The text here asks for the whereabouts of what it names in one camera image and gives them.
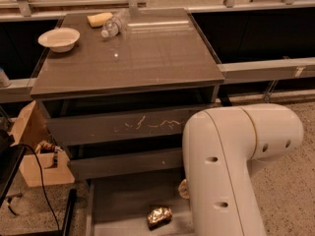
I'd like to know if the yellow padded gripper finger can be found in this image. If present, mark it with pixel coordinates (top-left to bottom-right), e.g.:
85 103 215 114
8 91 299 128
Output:
178 179 190 200

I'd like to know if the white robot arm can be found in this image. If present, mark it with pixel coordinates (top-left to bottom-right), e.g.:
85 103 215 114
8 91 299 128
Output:
182 103 304 236

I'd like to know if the middle grey drawer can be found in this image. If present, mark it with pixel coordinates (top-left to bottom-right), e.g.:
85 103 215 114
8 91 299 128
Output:
68 148 182 180

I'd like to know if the grey drawer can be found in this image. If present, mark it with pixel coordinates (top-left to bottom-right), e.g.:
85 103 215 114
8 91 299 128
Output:
68 148 182 180
46 104 208 147
86 168 194 236

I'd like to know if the bottom grey drawer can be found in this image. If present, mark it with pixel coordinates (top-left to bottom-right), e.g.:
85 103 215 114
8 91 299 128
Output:
86 168 194 236

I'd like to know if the grey drawer cabinet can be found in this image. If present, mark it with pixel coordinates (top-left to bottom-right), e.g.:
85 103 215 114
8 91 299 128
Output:
30 7 226 182

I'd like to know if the top grey drawer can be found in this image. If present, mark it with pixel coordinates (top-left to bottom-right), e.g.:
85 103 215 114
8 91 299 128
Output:
46 104 208 147

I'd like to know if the black floor stand bar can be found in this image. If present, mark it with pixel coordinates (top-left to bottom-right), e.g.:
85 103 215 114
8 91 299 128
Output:
61 189 77 236

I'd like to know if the cardboard box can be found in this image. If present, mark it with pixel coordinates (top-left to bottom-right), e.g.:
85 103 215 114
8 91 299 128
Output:
10 101 75 187

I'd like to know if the black equipment at left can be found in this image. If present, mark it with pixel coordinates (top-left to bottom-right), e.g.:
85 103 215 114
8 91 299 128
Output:
0 130 26 206

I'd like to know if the clear plastic water bottle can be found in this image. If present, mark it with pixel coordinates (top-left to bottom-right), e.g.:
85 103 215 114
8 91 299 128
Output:
101 9 129 38

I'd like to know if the yellow sponge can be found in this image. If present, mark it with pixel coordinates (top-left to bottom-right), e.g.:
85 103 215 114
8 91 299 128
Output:
87 13 112 28

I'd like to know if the white bowl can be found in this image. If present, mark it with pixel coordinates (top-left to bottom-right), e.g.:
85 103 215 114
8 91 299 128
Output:
37 28 80 53

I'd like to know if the black cable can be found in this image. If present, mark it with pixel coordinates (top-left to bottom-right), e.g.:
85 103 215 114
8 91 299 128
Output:
13 143 63 234

